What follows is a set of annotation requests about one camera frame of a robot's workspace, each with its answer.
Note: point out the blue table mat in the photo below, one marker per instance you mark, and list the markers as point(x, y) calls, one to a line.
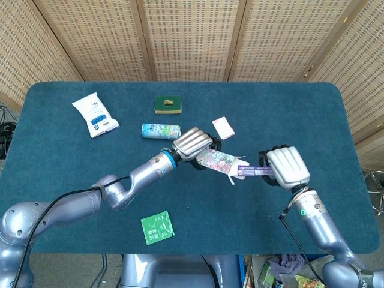
point(210, 207)

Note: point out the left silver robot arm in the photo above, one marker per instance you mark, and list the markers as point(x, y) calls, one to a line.
point(90, 201)

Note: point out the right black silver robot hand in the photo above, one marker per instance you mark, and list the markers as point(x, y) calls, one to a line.
point(288, 166)

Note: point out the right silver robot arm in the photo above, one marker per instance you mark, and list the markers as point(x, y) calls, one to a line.
point(327, 237)

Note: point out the bamboo folding screen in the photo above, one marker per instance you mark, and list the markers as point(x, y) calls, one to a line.
point(192, 39)

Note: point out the light blue beverage can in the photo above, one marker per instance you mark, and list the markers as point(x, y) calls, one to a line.
point(159, 131)

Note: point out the silver robot torso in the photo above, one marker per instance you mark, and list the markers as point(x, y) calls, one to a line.
point(180, 271)

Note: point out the white wet wipes pack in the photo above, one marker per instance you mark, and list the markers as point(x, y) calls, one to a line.
point(94, 115)

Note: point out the purple white toothpaste tube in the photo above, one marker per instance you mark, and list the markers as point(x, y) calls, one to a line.
point(253, 171)

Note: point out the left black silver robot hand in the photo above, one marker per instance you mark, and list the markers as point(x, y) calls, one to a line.
point(192, 144)

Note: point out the colourful snack bag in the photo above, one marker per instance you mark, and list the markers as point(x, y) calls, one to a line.
point(309, 282)

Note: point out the green yellow sponge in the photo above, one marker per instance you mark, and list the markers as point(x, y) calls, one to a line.
point(168, 104)

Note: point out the purple cloth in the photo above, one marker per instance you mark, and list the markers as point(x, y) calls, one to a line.
point(286, 262)

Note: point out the chrome stool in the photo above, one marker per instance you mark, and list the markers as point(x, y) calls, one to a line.
point(376, 189)

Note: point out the green tea sachet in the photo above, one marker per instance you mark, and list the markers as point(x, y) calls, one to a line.
point(157, 228)

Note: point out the floral long box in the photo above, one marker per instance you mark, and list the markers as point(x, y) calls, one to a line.
point(219, 162)

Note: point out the small pink white packet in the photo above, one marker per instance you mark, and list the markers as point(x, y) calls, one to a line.
point(223, 127)

